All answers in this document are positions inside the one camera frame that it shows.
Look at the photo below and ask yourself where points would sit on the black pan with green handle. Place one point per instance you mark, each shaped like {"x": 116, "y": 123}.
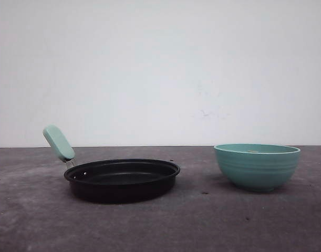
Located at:
{"x": 112, "y": 181}

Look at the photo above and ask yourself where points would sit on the teal ceramic bowl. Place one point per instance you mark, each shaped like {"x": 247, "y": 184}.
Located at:
{"x": 257, "y": 167}

